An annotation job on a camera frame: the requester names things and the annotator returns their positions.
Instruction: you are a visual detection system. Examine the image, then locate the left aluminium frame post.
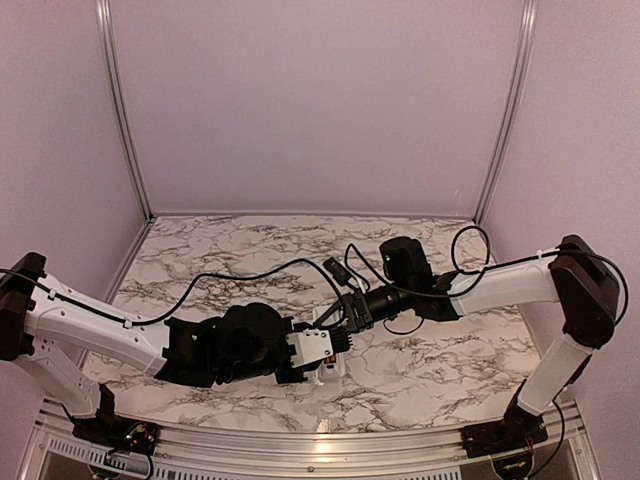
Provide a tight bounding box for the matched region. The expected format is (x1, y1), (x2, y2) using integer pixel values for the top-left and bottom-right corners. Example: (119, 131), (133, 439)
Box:
(95, 0), (154, 223)

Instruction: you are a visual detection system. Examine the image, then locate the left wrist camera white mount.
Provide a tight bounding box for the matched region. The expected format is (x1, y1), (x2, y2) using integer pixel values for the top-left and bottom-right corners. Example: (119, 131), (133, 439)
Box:
(285, 326), (352, 368)

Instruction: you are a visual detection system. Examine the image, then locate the front aluminium rail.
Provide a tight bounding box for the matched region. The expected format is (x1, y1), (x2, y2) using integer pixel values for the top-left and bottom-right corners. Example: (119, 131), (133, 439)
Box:
(19, 399), (601, 480)

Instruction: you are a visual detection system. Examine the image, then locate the aluminium frame post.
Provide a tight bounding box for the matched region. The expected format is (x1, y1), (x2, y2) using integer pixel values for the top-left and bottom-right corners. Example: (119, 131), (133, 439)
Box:
(473, 0), (539, 225)
(95, 0), (154, 223)

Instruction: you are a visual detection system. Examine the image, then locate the right aluminium frame post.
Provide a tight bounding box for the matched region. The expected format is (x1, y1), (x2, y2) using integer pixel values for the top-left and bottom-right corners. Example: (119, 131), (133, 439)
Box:
(473, 0), (539, 225)

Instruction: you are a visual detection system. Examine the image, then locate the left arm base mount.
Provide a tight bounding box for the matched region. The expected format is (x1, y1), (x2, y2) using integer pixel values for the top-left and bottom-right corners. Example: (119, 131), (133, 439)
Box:
(70, 384), (159, 456)

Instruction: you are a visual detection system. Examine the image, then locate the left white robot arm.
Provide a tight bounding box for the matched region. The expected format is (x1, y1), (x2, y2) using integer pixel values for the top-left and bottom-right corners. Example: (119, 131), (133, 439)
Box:
(1, 252), (336, 445)

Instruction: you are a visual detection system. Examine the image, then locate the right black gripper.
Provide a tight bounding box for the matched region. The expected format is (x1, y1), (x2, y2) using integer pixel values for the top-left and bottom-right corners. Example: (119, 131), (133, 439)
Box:
(318, 279), (415, 333)

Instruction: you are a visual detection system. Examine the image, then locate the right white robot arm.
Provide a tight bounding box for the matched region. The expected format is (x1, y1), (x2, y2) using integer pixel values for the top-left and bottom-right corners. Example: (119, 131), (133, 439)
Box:
(314, 235), (629, 448)

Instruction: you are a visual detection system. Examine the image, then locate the white remote control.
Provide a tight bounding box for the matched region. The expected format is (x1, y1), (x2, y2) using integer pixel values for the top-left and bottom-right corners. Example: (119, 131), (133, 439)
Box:
(310, 305), (348, 387)

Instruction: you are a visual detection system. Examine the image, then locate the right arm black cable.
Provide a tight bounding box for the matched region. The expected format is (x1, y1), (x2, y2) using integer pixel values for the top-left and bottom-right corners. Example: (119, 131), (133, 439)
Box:
(344, 224), (630, 336)

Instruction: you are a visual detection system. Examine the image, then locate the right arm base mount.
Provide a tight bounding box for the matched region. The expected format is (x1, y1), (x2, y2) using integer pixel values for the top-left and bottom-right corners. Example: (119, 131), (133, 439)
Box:
(461, 399), (549, 458)

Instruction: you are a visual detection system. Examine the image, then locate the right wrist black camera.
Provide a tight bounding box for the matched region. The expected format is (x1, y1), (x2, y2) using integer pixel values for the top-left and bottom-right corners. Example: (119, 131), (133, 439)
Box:
(323, 257), (370, 292)

